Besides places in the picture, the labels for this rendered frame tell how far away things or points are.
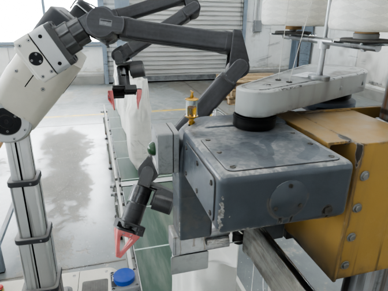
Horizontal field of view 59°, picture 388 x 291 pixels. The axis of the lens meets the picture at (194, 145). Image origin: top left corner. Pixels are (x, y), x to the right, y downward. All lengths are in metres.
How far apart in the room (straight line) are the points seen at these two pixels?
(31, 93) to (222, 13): 7.67
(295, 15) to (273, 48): 8.48
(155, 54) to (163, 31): 7.33
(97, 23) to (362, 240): 0.81
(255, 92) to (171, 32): 0.38
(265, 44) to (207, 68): 1.64
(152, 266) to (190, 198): 1.08
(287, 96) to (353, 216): 0.28
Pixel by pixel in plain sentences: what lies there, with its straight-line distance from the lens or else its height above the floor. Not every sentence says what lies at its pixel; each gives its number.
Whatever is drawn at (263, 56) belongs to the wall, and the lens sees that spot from 9.26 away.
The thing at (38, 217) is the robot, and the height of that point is 0.78.
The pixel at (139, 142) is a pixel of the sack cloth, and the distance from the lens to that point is 2.71.
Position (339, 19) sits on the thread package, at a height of 1.55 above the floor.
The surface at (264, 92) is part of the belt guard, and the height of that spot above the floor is 1.42.
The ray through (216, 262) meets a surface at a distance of 1.16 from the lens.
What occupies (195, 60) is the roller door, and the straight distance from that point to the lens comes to 8.55.
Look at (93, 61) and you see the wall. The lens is 8.26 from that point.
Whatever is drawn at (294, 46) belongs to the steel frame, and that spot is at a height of 0.79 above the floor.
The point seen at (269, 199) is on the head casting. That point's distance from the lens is 0.55.
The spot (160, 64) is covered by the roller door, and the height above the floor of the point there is 0.41.
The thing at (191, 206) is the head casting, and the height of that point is 1.15.
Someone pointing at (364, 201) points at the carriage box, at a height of 1.21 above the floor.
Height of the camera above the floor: 1.56
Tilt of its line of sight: 21 degrees down
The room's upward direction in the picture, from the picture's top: 1 degrees clockwise
